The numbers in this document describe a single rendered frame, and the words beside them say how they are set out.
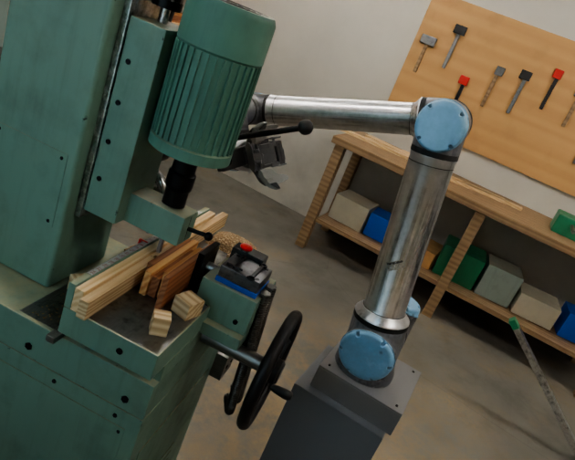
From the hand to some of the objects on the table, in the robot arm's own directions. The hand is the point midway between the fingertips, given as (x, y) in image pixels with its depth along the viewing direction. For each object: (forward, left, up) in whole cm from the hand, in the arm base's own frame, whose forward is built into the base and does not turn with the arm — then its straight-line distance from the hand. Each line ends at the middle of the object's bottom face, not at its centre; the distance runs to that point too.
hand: (269, 156), depth 125 cm
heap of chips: (-16, -8, -33) cm, 37 cm away
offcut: (+31, +5, -32) cm, 45 cm away
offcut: (+21, +4, -32) cm, 39 cm away
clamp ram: (+8, +1, -32) cm, 33 cm away
